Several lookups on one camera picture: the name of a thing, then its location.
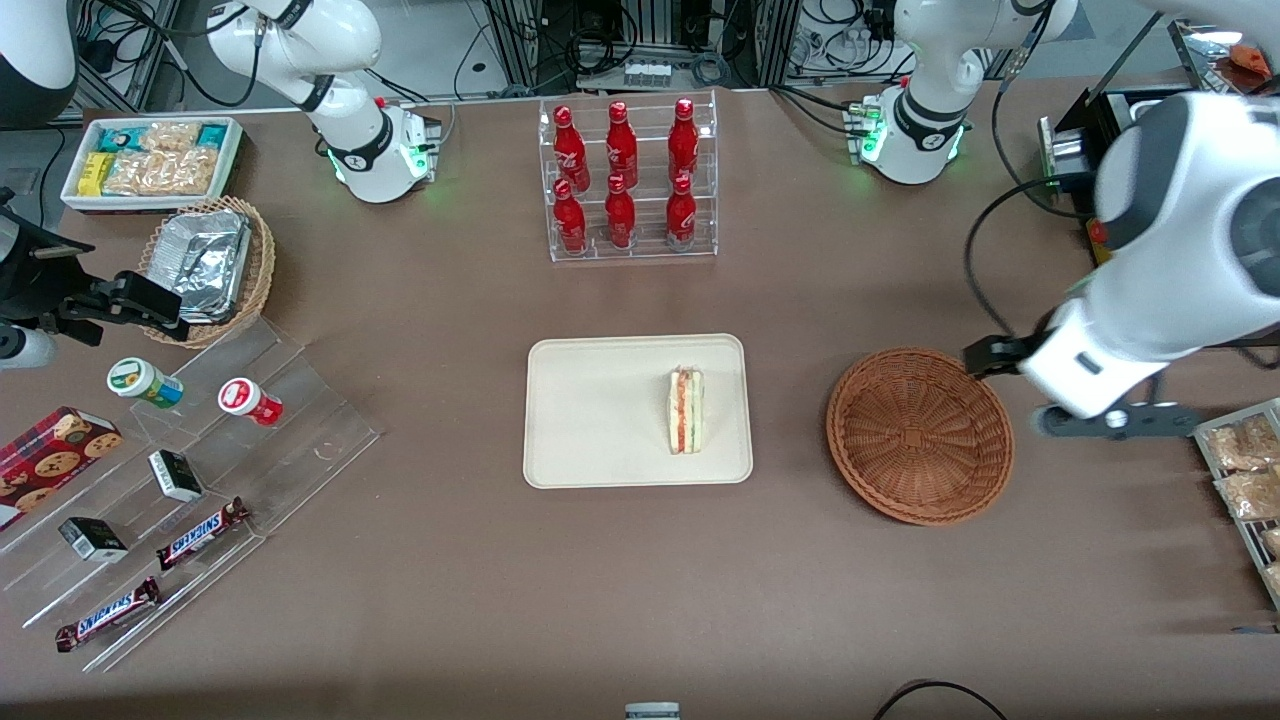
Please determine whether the green lid cup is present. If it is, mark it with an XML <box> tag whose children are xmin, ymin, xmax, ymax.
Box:
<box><xmin>107</xmin><ymin>357</ymin><xmax>185</xmax><ymax>410</ymax></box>

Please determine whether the red lid cup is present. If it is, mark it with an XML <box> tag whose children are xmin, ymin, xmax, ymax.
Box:
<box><xmin>218</xmin><ymin>377</ymin><xmax>284</xmax><ymax>428</ymax></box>

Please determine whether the cream plastic tray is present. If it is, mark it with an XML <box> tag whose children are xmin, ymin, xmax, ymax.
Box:
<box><xmin>523</xmin><ymin>333</ymin><xmax>754</xmax><ymax>490</ymax></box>

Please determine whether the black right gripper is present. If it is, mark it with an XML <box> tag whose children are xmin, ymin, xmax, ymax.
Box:
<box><xmin>0</xmin><ymin>190</ymin><xmax>191</xmax><ymax>343</ymax></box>

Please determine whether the silver foil pack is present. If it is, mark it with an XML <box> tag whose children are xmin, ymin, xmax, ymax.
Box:
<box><xmin>150</xmin><ymin>208</ymin><xmax>251</xmax><ymax>323</ymax></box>

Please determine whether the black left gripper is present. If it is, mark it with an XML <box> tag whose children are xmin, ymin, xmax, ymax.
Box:
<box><xmin>965</xmin><ymin>335</ymin><xmax>1046</xmax><ymax>379</ymax></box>

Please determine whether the Snickers chocolate bar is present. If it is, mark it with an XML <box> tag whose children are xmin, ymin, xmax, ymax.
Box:
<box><xmin>157</xmin><ymin>497</ymin><xmax>251</xmax><ymax>571</ymax></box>
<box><xmin>55</xmin><ymin>577</ymin><xmax>163</xmax><ymax>653</ymax></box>

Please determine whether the red soda bottle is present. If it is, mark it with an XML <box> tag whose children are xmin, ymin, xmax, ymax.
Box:
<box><xmin>605</xmin><ymin>101</ymin><xmax>639</xmax><ymax>189</ymax></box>
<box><xmin>666</xmin><ymin>173</ymin><xmax>698</xmax><ymax>251</ymax></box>
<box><xmin>553</xmin><ymin>178</ymin><xmax>588</xmax><ymax>254</ymax></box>
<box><xmin>604</xmin><ymin>174</ymin><xmax>637</xmax><ymax>250</ymax></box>
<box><xmin>668</xmin><ymin>97</ymin><xmax>700</xmax><ymax>184</ymax></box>
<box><xmin>553</xmin><ymin>105</ymin><xmax>591</xmax><ymax>193</ymax></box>

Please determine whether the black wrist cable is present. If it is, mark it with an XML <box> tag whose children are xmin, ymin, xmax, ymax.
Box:
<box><xmin>963</xmin><ymin>178</ymin><xmax>1061</xmax><ymax>343</ymax></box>

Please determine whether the red cookie box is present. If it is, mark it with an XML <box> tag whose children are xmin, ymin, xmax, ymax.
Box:
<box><xmin>0</xmin><ymin>406</ymin><xmax>123</xmax><ymax>531</ymax></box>

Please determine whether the white snack bin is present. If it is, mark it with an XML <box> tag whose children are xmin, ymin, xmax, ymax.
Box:
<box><xmin>60</xmin><ymin>116</ymin><xmax>244</xmax><ymax>215</ymax></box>

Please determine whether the large brown wicker basket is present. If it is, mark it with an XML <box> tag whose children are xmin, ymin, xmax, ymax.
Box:
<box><xmin>826</xmin><ymin>346</ymin><xmax>1016</xmax><ymax>527</ymax></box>

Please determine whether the clear acrylic step display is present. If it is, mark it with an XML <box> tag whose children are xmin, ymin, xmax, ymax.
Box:
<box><xmin>0</xmin><ymin>318</ymin><xmax>383</xmax><ymax>673</ymax></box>

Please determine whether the small light wicker basket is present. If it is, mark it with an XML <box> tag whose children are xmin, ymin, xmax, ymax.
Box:
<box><xmin>140</xmin><ymin>196</ymin><xmax>276</xmax><ymax>349</ymax></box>

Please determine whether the black table cable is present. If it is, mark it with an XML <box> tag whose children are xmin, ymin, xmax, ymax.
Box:
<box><xmin>872</xmin><ymin>680</ymin><xmax>1011</xmax><ymax>720</ymax></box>

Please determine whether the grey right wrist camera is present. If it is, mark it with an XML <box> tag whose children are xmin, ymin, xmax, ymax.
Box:
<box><xmin>0</xmin><ymin>325</ymin><xmax>58</xmax><ymax>371</ymax></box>

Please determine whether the small clear cracker bag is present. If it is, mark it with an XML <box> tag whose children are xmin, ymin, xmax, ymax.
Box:
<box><xmin>140</xmin><ymin>122</ymin><xmax>204</xmax><ymax>153</ymax></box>

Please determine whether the small black box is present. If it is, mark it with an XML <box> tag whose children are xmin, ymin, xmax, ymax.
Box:
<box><xmin>148</xmin><ymin>450</ymin><xmax>204</xmax><ymax>503</ymax></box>
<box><xmin>58</xmin><ymin>517</ymin><xmax>129</xmax><ymax>563</ymax></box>

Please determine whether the grey wire rack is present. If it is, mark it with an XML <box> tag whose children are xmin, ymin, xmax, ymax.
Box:
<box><xmin>1185</xmin><ymin>398</ymin><xmax>1280</xmax><ymax>611</ymax></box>

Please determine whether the large clear cracker bag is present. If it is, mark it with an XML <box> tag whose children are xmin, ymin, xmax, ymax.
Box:
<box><xmin>103</xmin><ymin>148</ymin><xmax>221</xmax><ymax>197</ymax></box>

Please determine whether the triangle sandwich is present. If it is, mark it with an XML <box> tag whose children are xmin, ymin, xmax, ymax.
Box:
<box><xmin>668</xmin><ymin>366</ymin><xmax>705</xmax><ymax>456</ymax></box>

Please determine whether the clear acrylic bottle rack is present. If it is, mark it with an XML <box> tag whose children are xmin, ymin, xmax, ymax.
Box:
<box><xmin>538</xmin><ymin>90</ymin><xmax>719</xmax><ymax>263</ymax></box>

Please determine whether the black metal box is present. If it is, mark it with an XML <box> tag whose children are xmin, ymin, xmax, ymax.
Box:
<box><xmin>1038</xmin><ymin>85</ymin><xmax>1191</xmax><ymax>216</ymax></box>

